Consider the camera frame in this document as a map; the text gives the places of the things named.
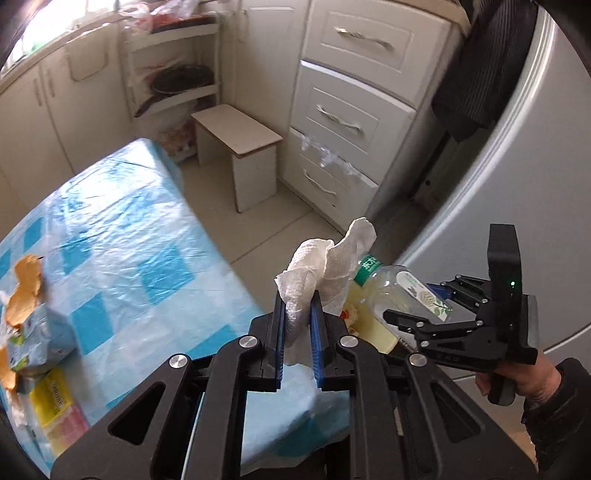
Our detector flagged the large curled orange peel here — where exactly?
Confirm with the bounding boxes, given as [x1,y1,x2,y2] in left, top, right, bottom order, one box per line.
[7,254,44,326]

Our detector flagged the person's right hand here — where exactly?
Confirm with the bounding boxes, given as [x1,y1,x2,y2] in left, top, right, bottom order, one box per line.
[475,353,561,409]

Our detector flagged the person's right forearm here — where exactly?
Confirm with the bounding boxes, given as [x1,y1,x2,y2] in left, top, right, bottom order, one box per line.
[521,357,591,480]

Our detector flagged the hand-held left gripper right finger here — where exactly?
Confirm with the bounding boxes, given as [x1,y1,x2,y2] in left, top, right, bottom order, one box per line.
[309,290,540,480]

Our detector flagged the silver refrigerator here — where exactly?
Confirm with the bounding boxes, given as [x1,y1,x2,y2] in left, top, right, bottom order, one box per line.
[369,0,591,384]

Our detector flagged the printed drink carton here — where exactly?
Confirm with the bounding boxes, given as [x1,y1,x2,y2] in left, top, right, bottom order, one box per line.
[0,305,77,374]

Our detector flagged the white corner shelf rack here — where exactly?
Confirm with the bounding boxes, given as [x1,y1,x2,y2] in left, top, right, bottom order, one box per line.
[119,14,221,121]

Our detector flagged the small wooden stool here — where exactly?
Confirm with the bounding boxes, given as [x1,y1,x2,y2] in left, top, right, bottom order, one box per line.
[191,104,283,213]

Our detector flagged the white printed plastic bag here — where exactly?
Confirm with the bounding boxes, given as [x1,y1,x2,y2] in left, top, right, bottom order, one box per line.
[159,122,197,162]

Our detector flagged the flat orange peel piece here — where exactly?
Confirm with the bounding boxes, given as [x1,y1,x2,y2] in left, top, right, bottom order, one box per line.
[0,346,19,393]

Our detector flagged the dark striped cloth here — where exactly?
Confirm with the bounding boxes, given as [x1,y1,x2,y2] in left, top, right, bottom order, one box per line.
[430,0,539,143]

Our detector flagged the white red packet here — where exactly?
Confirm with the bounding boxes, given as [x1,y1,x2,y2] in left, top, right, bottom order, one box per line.
[44,406,90,457]

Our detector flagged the clear plastic wrap on handle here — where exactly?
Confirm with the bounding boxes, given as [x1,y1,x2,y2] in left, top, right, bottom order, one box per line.
[298,131,365,178]

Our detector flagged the long cream cabinet run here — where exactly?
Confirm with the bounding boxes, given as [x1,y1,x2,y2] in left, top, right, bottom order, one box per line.
[0,21,134,222]

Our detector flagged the cream two-door cabinet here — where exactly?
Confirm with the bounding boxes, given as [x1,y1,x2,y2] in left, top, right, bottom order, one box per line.
[217,0,310,139]

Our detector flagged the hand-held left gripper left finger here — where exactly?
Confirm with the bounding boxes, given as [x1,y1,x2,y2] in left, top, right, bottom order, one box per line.
[50,291,287,480]

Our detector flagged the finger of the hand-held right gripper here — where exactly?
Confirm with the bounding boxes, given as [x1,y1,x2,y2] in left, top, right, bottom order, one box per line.
[383,309,496,372]
[427,274,497,324]

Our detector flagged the clear plastic bag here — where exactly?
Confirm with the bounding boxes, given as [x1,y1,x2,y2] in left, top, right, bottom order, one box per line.
[154,0,206,21]

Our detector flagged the white paper tissue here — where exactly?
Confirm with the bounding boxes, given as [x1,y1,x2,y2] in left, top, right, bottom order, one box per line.
[274,217,377,367]

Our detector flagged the clear plastic bottle green cap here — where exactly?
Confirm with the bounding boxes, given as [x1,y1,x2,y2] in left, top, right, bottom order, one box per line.
[353,254,455,324]

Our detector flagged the black pan with glass lid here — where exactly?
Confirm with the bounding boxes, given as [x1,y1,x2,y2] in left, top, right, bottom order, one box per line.
[135,65,215,116]

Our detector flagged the yellow packet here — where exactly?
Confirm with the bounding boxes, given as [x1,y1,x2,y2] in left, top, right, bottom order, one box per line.
[28,367,75,428]

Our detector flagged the red white plastic bag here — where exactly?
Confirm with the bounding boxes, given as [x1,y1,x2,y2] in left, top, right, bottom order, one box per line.
[121,4,154,34]

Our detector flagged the blue white checked plastic tablecloth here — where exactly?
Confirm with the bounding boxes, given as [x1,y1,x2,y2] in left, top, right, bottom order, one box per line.
[0,138,352,478]

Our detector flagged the cream drawer cabinet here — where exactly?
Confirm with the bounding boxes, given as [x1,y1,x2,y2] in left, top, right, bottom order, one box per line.
[281,0,453,234]

